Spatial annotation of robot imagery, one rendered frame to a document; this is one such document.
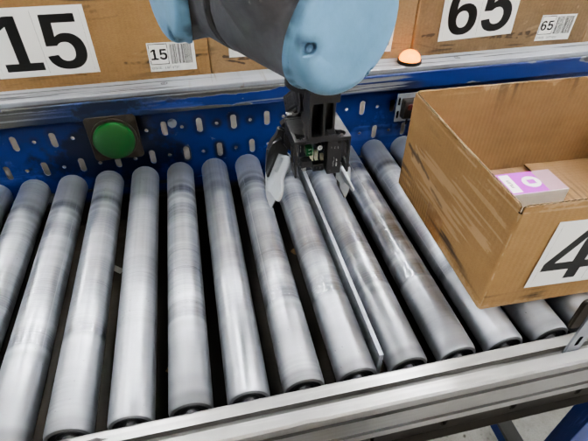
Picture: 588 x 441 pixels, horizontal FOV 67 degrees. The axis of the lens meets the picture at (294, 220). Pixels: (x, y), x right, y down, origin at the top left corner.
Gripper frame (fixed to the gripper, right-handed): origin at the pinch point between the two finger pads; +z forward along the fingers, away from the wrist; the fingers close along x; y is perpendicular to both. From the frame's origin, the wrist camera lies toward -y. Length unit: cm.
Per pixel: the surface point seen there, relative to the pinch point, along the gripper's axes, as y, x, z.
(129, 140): -21.2, -26.9, -0.8
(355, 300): 16.2, 2.9, 6.1
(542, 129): -6.3, 43.7, -2.6
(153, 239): -2.4, -24.0, 6.4
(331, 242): 4.4, 2.9, 6.4
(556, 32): -29, 60, -11
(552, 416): 11, 69, 80
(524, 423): 11, 60, 80
